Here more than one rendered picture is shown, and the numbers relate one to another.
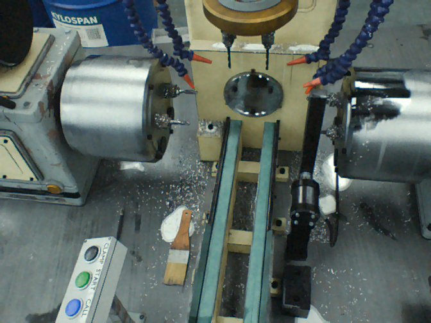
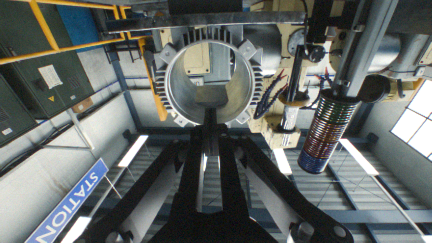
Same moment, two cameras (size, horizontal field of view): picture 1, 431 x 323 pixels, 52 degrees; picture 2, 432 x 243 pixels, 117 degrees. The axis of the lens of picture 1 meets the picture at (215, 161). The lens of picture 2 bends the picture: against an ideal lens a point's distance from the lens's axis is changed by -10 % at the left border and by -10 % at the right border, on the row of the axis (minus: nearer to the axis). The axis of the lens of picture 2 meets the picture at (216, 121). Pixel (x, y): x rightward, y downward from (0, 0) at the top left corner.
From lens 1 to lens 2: 1.00 m
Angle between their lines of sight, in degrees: 86
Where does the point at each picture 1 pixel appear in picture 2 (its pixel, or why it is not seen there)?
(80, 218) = not seen: outside the picture
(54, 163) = (417, 41)
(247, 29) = (301, 104)
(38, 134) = (404, 64)
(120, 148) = (377, 55)
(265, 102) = (296, 40)
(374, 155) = (267, 66)
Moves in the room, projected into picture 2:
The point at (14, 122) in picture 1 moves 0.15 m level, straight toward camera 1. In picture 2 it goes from (407, 70) to (414, 77)
